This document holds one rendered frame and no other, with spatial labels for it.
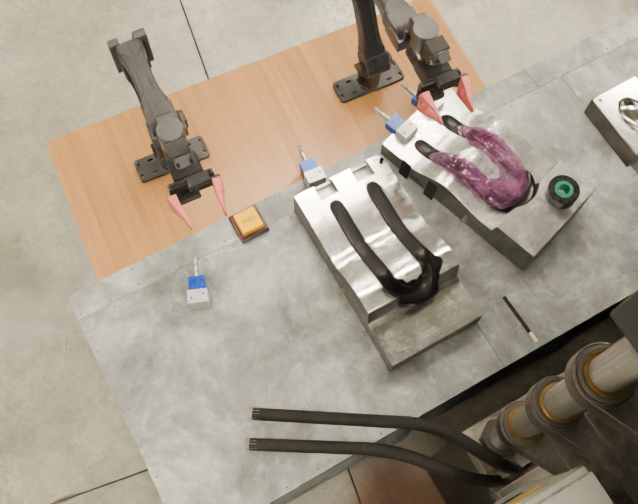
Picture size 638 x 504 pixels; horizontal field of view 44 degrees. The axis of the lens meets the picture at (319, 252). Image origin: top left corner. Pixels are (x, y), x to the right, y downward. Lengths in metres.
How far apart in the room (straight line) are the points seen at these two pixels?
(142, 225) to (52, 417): 0.98
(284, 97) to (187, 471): 1.05
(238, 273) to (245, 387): 0.30
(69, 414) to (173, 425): 0.95
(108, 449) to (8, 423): 0.36
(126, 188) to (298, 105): 0.53
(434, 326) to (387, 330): 0.12
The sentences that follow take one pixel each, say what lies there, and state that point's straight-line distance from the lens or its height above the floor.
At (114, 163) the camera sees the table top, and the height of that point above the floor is 0.80.
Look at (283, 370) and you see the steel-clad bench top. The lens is 1.99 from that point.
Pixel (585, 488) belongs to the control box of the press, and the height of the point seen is 1.47.
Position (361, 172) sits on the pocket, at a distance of 2.11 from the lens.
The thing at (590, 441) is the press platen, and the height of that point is 1.29.
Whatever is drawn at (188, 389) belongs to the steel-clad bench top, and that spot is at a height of 0.80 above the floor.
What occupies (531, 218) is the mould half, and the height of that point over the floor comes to 0.91.
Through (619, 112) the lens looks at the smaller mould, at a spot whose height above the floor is 0.86.
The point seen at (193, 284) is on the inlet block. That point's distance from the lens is 2.03.
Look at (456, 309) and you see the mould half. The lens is 2.00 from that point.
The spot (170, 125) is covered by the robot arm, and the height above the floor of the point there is 1.30.
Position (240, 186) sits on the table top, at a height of 0.80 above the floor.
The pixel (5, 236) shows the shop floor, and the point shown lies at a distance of 3.17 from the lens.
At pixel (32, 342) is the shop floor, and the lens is 3.00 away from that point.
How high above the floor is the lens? 2.74
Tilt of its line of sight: 69 degrees down
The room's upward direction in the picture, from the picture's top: 2 degrees clockwise
